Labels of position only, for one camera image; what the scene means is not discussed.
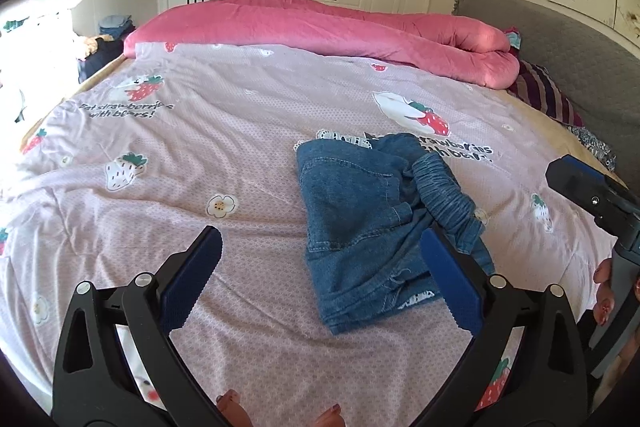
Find person's right hand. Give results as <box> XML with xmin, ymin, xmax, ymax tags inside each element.
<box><xmin>593</xmin><ymin>257</ymin><xmax>640</xmax><ymax>327</ymax></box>

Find person's left hand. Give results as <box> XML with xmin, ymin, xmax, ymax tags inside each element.
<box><xmin>215</xmin><ymin>388</ymin><xmax>347</xmax><ymax>427</ymax></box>

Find folded clothes stack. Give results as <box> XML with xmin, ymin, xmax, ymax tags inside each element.
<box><xmin>97</xmin><ymin>13</ymin><xmax>137</xmax><ymax>42</ymax></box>

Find grey floral cloth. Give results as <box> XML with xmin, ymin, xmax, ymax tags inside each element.
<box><xmin>569</xmin><ymin>123</ymin><xmax>620</xmax><ymax>172</ymax></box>

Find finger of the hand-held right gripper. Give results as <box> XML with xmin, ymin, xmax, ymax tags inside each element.
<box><xmin>545</xmin><ymin>154</ymin><xmax>617</xmax><ymax>219</ymax></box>

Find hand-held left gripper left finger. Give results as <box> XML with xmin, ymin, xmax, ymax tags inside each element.
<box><xmin>50</xmin><ymin>224</ymin><xmax>227</xmax><ymax>427</ymax></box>

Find purple striped pillow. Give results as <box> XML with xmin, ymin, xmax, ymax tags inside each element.
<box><xmin>506</xmin><ymin>58</ymin><xmax>585</xmax><ymax>128</ymax></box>

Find grey padded headboard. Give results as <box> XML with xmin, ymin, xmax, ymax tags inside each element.
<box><xmin>452</xmin><ymin>0</ymin><xmax>640</xmax><ymax>188</ymax></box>

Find pink strawberry print bed sheet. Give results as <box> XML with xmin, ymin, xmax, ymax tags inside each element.
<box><xmin>0</xmin><ymin>41</ymin><xmax>632</xmax><ymax>427</ymax></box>

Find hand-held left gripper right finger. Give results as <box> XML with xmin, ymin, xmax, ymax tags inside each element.
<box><xmin>410</xmin><ymin>224</ymin><xmax>594</xmax><ymax>427</ymax></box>

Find blue denim pants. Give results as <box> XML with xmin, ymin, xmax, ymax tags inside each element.
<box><xmin>295</xmin><ymin>133</ymin><xmax>497</xmax><ymax>336</ymax></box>

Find pink quilt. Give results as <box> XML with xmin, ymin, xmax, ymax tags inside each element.
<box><xmin>122</xmin><ymin>0</ymin><xmax>522</xmax><ymax>90</ymax></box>

